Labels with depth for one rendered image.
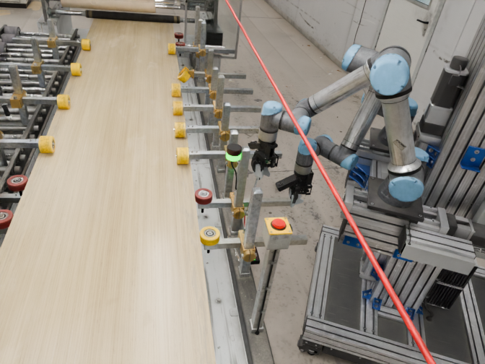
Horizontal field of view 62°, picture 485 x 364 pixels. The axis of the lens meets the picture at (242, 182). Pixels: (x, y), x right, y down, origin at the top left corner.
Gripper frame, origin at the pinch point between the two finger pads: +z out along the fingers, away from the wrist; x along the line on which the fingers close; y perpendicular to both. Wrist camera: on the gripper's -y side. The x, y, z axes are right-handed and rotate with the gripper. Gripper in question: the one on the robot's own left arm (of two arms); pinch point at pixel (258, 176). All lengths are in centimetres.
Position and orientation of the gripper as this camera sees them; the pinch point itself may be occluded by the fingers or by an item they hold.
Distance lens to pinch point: 175.9
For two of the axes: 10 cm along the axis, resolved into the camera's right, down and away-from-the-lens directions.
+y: 5.1, 5.4, -6.7
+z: -1.0, 8.1, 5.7
